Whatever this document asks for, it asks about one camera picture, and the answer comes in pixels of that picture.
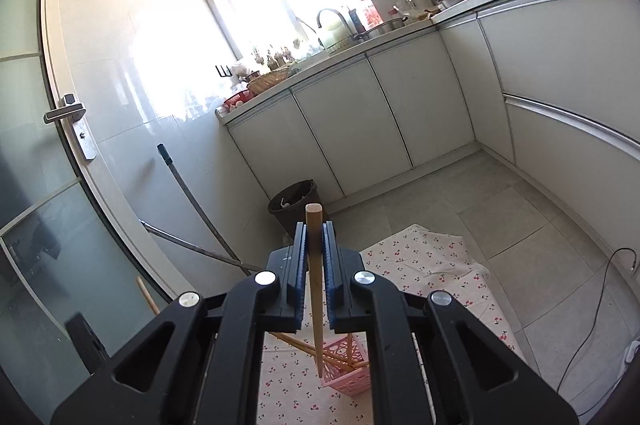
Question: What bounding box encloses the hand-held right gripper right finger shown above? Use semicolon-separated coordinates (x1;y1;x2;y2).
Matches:
321;220;581;425

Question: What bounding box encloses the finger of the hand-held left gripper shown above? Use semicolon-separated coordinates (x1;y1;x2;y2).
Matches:
65;312;108;373

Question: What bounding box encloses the white cabinet with drawers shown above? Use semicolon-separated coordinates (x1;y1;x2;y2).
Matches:
430;0;640;256

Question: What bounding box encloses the steel kitchen faucet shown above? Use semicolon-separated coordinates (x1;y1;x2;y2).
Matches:
316;8;357;48

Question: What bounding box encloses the cherry print tablecloth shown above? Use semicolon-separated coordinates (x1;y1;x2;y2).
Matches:
257;224;516;425

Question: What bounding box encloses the dark wicker waste bin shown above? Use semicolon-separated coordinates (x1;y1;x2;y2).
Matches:
267;178;323;238

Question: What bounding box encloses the white cabinet with doors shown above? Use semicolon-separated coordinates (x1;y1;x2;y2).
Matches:
215;22;483;206

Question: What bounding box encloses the red plastic basket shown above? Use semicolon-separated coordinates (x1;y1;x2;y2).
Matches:
222;89;253;111

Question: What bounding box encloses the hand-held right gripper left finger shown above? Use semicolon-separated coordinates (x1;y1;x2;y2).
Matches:
50;221;308;425

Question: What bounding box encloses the steel basin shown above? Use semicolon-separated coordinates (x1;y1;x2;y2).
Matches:
352;18;408;41

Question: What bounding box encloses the metal door handle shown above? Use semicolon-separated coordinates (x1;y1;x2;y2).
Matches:
44;94;98;162

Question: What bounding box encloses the metal pole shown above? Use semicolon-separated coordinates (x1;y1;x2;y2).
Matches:
140;219;263;276

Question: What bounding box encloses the frosted glass door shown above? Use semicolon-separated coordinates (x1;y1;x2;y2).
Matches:
0;0;201;406

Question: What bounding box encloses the pink plastic utensil basket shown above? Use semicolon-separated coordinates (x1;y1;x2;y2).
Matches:
316;337;375;411

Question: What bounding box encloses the pale green jug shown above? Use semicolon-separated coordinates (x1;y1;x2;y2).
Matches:
320;12;346;46

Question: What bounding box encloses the black-tipped metal mop handle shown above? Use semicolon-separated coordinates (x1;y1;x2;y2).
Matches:
156;144;251;266

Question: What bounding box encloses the light single wooden chopstick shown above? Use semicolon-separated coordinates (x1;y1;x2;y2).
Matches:
136;276;161;317
306;204;323;378

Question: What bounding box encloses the black cable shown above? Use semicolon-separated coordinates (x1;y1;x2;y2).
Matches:
557;247;640;391

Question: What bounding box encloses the bunch of wooden chopsticks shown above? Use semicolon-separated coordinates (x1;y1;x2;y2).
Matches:
270;331;372;371

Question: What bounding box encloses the woven wicker basket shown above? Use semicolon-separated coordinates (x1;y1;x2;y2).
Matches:
246;70;293;96

